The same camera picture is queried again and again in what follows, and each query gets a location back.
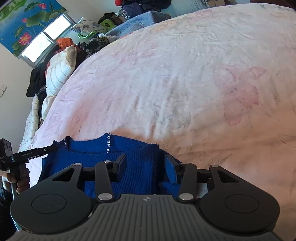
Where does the dark patterned cloth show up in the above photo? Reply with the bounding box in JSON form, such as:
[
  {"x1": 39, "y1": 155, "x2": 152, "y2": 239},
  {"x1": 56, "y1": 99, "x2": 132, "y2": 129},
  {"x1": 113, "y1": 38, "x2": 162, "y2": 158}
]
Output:
[{"x1": 36, "y1": 85, "x2": 48, "y2": 128}]

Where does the pink floral bed blanket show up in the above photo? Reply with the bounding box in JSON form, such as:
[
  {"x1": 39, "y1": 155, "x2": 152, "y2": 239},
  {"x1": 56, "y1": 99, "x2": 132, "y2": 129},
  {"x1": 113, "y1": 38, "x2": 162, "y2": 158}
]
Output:
[{"x1": 30, "y1": 2, "x2": 296, "y2": 241}]

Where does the light blue quilt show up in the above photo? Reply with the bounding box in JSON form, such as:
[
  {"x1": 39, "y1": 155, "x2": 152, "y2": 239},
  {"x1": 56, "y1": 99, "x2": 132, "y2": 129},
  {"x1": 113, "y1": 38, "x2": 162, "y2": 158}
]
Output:
[{"x1": 106, "y1": 10, "x2": 172, "y2": 38}]

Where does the black jacket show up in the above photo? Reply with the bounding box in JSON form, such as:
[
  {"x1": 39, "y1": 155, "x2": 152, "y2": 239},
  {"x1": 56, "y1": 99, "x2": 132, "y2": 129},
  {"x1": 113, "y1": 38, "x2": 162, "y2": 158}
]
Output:
[{"x1": 26, "y1": 61, "x2": 50, "y2": 98}]

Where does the orange garment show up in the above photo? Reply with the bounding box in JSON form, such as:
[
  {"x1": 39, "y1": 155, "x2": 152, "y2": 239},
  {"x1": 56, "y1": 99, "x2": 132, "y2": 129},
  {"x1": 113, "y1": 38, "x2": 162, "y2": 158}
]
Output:
[{"x1": 56, "y1": 37, "x2": 74, "y2": 53}]

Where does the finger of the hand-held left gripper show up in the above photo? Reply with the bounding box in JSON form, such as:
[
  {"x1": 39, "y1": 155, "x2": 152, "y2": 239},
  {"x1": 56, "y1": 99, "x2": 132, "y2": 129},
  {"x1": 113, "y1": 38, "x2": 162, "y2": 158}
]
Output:
[{"x1": 11, "y1": 140, "x2": 58, "y2": 164}]

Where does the green plastic hanger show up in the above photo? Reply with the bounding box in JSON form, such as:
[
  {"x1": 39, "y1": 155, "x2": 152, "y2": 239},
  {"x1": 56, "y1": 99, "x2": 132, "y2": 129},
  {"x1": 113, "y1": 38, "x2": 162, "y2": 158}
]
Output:
[{"x1": 77, "y1": 31, "x2": 96, "y2": 39}]

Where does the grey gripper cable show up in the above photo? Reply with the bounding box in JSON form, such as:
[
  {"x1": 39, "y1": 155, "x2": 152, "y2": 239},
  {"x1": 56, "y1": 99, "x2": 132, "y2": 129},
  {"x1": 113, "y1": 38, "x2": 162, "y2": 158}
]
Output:
[{"x1": 10, "y1": 182, "x2": 19, "y2": 200}]

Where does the blue knit sweater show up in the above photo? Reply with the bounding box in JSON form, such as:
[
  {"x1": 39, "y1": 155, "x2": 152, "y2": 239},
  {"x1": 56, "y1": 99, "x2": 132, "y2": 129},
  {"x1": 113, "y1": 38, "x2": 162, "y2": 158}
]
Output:
[{"x1": 38, "y1": 133, "x2": 214, "y2": 195}]

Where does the person's left forearm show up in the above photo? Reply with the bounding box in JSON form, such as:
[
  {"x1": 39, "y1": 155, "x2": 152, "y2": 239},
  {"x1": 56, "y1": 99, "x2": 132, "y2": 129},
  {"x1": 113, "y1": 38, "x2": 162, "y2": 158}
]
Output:
[{"x1": 0, "y1": 185, "x2": 18, "y2": 235}]

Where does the window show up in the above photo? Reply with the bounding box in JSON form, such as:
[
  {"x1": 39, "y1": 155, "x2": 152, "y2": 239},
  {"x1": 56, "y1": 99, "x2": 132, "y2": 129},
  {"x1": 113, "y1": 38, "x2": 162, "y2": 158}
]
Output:
[{"x1": 20, "y1": 13, "x2": 77, "y2": 63}]

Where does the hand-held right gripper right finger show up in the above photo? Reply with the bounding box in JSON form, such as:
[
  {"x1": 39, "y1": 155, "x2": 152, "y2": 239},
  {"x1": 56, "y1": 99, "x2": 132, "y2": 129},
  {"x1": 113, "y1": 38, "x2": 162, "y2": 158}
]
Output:
[{"x1": 163, "y1": 154, "x2": 234, "y2": 202}]

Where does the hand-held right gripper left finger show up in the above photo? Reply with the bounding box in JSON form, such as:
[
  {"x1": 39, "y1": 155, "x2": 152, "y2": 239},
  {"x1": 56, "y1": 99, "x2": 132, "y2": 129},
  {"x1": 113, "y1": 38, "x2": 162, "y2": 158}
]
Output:
[{"x1": 47, "y1": 153, "x2": 127, "y2": 203}]

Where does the person's left hand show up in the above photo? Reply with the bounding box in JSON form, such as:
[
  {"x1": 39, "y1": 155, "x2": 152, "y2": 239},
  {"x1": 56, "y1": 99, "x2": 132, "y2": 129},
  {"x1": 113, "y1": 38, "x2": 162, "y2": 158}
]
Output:
[{"x1": 3, "y1": 167, "x2": 31, "y2": 194}]

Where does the lotus print roller blind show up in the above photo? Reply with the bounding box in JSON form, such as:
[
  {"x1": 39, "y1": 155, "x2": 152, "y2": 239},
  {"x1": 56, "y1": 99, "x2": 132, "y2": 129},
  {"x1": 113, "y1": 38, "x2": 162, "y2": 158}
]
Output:
[{"x1": 0, "y1": 0, "x2": 68, "y2": 59}]

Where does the pile of dark clothes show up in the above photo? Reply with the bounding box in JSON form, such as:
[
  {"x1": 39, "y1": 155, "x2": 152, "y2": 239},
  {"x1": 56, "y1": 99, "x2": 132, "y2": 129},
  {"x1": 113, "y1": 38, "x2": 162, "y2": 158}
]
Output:
[{"x1": 121, "y1": 0, "x2": 172, "y2": 18}]

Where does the cream script print quilt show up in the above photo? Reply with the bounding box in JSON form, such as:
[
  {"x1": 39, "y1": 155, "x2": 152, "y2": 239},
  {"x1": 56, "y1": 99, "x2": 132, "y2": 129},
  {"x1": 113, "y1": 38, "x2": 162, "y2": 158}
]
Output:
[{"x1": 18, "y1": 95, "x2": 42, "y2": 154}]

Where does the leopard print cloth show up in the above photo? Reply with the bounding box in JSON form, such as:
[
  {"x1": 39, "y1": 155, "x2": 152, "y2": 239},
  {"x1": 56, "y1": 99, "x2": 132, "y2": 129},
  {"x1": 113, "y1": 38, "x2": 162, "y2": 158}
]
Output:
[{"x1": 78, "y1": 36, "x2": 110, "y2": 56}]

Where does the green box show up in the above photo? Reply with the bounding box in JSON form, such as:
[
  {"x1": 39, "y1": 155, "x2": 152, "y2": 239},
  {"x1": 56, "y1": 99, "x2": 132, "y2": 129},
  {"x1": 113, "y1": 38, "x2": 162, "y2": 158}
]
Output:
[{"x1": 100, "y1": 18, "x2": 114, "y2": 29}]

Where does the floral print pillow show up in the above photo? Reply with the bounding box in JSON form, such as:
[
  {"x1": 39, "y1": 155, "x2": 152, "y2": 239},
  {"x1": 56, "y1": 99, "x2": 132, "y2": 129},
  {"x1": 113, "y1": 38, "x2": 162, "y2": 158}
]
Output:
[{"x1": 70, "y1": 16, "x2": 108, "y2": 36}]

